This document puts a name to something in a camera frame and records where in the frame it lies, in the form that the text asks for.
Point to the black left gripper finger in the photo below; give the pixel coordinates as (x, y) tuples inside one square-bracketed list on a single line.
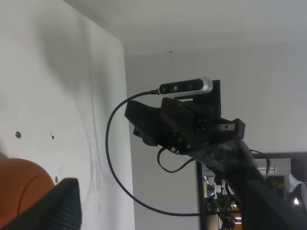
[(59, 209)]

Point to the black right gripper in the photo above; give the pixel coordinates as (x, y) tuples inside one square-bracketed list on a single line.
[(181, 127)]

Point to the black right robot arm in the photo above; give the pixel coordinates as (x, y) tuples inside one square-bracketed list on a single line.
[(190, 129)]

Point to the orange brown rounded object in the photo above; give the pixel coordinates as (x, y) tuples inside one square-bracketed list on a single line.
[(22, 184)]

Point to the metal shelf rack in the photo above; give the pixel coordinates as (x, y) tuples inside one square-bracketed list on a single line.
[(261, 207)]

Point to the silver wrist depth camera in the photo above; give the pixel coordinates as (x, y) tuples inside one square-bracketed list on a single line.
[(187, 87)]

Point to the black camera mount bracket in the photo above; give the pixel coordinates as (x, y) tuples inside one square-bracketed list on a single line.
[(213, 98)]

